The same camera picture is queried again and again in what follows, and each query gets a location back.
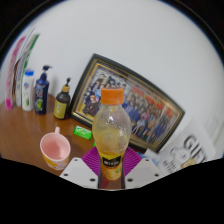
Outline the white shampoo bottle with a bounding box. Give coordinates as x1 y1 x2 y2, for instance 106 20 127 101
21 69 36 112

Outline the white and green tube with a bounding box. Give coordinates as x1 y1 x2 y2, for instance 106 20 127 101
14 32 41 108

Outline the orange juice bottle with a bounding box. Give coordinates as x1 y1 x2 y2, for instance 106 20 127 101
91 87 132 182

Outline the dark blue pump bottle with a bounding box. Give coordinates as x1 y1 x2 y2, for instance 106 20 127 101
34 64 53 116

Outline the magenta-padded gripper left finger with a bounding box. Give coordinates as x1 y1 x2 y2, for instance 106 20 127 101
59 146 102 189

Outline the brown pump bottle yellow label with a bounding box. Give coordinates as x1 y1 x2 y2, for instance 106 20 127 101
53 77 72 121

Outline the framed group picture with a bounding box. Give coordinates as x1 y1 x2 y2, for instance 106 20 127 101
68 53 186 154

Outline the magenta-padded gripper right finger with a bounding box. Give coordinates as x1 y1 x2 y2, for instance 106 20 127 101
121 145 164 190

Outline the pink and yellow cup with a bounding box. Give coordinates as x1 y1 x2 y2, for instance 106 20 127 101
39 126 72 171

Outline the white paper gift bag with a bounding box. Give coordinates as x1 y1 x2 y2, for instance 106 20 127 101
156 113 224 176

